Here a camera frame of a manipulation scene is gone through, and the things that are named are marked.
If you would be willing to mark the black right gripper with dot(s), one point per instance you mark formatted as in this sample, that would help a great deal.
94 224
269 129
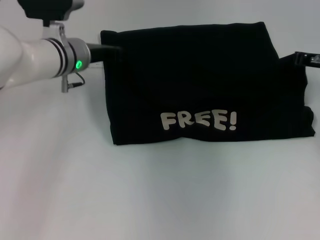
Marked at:
313 60

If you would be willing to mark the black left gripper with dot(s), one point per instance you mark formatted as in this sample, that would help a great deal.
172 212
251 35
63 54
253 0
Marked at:
102 53

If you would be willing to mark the black shirt with FREE print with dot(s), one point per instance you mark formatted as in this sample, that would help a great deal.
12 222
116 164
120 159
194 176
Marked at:
200 80

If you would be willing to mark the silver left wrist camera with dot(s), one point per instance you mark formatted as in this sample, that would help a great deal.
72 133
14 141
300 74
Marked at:
50 10

